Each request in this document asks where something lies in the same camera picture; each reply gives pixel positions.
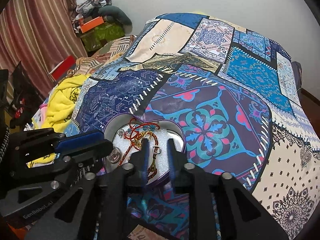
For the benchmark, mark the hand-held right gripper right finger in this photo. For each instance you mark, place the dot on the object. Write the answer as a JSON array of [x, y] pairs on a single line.
[[171, 155]]

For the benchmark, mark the grey bag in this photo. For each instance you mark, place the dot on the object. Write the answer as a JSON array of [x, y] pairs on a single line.
[[297, 75]]

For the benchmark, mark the yellow cloth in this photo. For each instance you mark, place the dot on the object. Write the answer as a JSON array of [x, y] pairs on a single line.
[[62, 100]]

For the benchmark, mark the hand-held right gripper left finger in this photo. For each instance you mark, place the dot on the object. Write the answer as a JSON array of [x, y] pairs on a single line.
[[145, 152]]

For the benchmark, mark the red box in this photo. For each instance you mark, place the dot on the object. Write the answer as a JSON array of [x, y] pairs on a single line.
[[62, 68]]

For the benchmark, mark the striped beige bedding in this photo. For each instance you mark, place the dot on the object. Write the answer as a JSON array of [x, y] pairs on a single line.
[[107, 52]]

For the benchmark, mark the orange box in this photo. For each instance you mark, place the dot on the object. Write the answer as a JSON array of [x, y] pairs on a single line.
[[91, 24]]

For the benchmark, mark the purple heart-shaped tin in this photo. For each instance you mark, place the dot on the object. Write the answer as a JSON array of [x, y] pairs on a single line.
[[172, 133]]

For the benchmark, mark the patchwork printed blanket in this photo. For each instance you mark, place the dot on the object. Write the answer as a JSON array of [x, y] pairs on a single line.
[[212, 80]]

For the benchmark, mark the black bag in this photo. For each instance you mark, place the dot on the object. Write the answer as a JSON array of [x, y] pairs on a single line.
[[25, 97]]

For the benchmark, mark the striped brown curtain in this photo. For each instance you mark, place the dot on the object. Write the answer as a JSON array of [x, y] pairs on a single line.
[[32, 22]]

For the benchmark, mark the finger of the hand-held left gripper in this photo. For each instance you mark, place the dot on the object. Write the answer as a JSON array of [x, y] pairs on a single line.
[[75, 142], [97, 149]]

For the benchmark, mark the pile of clothes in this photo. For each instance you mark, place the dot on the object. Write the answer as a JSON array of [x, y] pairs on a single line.
[[93, 3]]

